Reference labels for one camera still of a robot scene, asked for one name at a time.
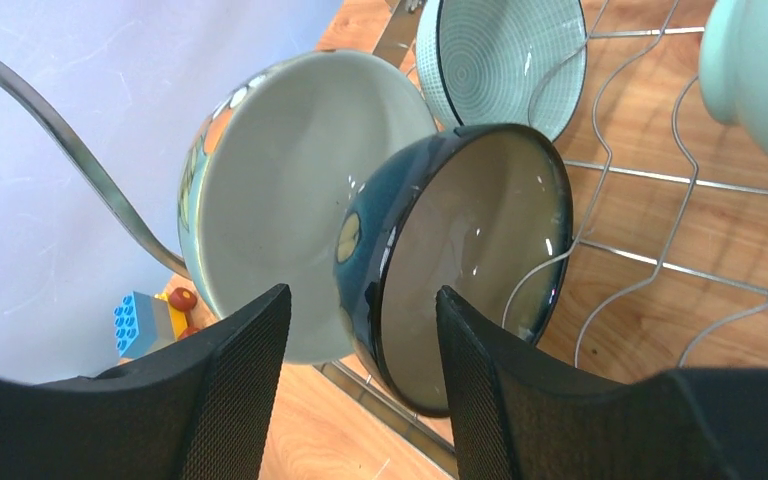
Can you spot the steel two-tier dish rack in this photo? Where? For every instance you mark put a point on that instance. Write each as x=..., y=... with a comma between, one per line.
x=674, y=261

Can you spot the small celadon cup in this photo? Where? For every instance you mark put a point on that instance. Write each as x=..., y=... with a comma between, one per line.
x=733, y=67
x=502, y=61

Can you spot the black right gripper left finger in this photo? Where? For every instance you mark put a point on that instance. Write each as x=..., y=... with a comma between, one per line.
x=197, y=409

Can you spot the blue orange toy car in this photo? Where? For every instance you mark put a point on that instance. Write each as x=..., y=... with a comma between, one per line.
x=144, y=324

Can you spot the dark blue floral bowl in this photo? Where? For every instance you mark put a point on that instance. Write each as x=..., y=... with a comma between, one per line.
x=484, y=209

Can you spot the small celadon cup right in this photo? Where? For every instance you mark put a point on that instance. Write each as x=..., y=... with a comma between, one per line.
x=733, y=67

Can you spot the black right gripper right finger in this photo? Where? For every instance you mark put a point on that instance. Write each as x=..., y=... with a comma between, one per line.
x=519, y=413

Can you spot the small celadon cup left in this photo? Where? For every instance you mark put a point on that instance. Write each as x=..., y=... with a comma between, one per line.
x=502, y=61

